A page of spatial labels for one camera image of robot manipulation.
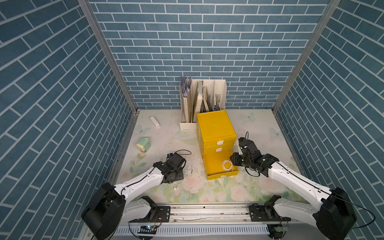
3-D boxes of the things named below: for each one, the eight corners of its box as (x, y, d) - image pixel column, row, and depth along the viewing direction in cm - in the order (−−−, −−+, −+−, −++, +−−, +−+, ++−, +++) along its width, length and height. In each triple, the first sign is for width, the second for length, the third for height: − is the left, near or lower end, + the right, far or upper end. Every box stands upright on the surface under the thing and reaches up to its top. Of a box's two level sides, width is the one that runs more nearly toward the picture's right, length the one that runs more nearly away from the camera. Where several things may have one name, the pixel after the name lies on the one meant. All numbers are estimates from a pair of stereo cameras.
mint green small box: (138, 152, 97) (135, 147, 92) (141, 142, 102) (138, 137, 97) (149, 152, 97) (146, 147, 92) (151, 142, 102) (149, 137, 97)
